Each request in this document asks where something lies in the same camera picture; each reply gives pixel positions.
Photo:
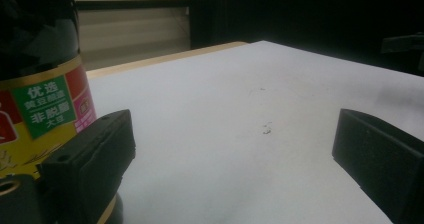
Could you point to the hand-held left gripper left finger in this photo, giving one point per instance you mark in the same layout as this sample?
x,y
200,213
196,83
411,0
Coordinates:
x,y
90,157

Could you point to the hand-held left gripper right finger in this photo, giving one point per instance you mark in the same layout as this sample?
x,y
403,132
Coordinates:
x,y
380,154

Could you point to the dark soy sauce bottle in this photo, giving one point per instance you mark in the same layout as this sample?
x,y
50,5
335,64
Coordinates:
x,y
43,107

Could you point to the dark stand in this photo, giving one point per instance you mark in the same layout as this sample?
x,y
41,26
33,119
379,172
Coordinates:
x,y
405,47

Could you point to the beige slatted panel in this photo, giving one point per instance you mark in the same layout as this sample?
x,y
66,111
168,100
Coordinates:
x,y
133,30

